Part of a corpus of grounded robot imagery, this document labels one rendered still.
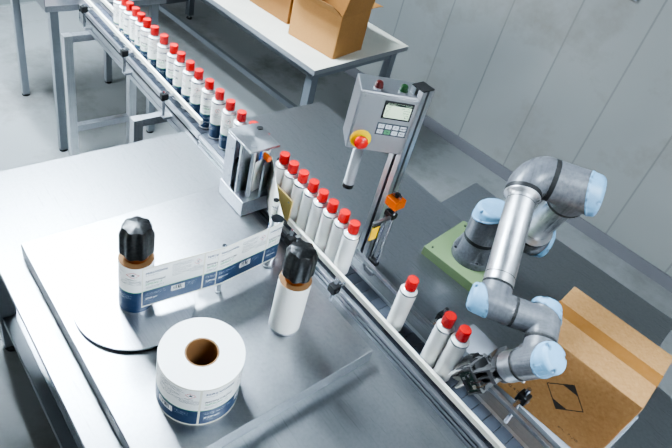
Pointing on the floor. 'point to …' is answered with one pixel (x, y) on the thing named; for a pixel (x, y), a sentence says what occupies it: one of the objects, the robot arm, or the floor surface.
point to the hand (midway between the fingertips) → (457, 374)
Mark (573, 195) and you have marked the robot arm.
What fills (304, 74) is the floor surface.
